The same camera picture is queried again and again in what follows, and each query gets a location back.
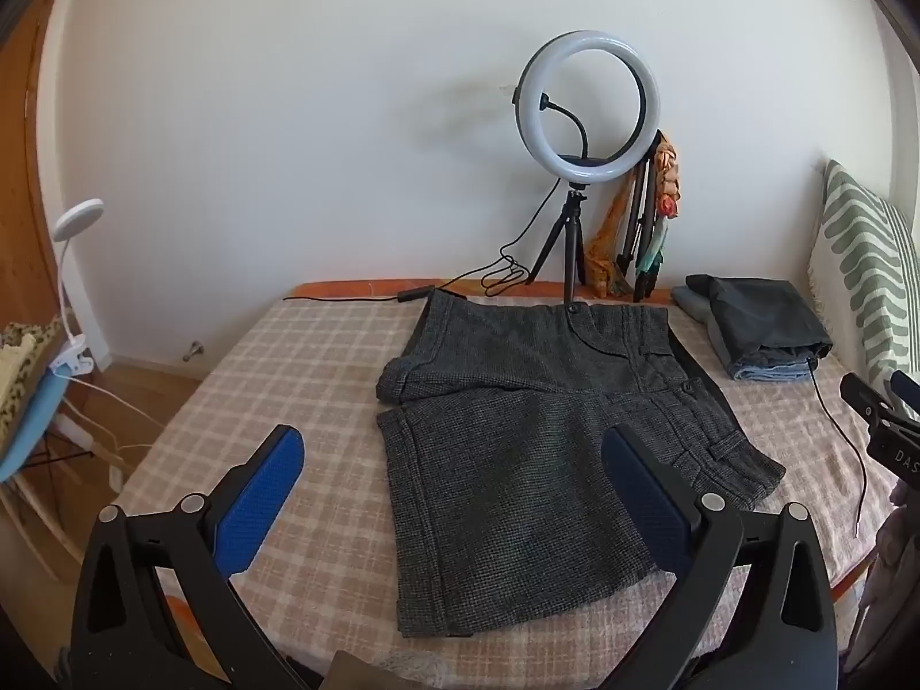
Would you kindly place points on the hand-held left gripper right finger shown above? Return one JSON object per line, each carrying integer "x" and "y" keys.
{"x": 647, "y": 496}

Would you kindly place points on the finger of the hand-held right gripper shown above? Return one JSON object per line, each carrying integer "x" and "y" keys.
{"x": 866, "y": 392}
{"x": 907, "y": 388}

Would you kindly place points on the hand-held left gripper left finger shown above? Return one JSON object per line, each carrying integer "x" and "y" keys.
{"x": 262, "y": 489}

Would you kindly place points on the grey tweed short pants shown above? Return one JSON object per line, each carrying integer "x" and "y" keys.
{"x": 503, "y": 481}

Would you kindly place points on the folded dark grey pants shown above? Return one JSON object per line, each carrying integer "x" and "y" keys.
{"x": 769, "y": 323}

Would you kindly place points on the folded dark clothes stack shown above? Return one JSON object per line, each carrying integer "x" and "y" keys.
{"x": 773, "y": 374}

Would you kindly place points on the pink plaid blanket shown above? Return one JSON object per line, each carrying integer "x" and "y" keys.
{"x": 287, "y": 374}

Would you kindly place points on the green patterned pillow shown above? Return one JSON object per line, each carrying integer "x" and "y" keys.
{"x": 862, "y": 251}

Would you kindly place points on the metal door stop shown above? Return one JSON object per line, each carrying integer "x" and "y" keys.
{"x": 192, "y": 351}

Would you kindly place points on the white power strip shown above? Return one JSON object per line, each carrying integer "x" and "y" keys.
{"x": 73, "y": 431}

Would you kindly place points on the light blue chair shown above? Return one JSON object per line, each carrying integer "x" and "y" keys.
{"x": 29, "y": 424}

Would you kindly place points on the orange patterned cloth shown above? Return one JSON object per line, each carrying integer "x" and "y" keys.
{"x": 604, "y": 251}

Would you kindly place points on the leopard print cloth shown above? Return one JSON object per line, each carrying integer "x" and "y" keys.
{"x": 21, "y": 366}

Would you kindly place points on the black mini tripod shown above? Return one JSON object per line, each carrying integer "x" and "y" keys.
{"x": 573, "y": 230}

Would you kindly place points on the folded black stand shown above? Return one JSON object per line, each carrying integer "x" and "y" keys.
{"x": 652, "y": 215}

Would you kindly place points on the floral scarf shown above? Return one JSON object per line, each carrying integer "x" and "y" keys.
{"x": 670, "y": 180}

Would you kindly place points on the white clip lamp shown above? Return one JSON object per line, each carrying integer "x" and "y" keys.
{"x": 75, "y": 219}

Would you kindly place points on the wooden door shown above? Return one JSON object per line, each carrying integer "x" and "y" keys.
{"x": 21, "y": 194}

